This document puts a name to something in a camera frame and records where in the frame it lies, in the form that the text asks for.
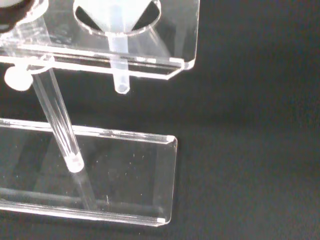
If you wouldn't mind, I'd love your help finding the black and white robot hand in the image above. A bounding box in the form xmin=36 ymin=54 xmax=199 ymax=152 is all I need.
xmin=0 ymin=0 xmax=35 ymax=32

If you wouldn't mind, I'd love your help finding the clear acrylic funnel stand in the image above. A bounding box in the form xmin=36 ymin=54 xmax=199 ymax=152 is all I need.
xmin=0 ymin=0 xmax=201 ymax=228

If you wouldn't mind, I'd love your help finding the black cloth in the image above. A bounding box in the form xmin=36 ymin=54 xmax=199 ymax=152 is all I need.
xmin=0 ymin=0 xmax=320 ymax=240

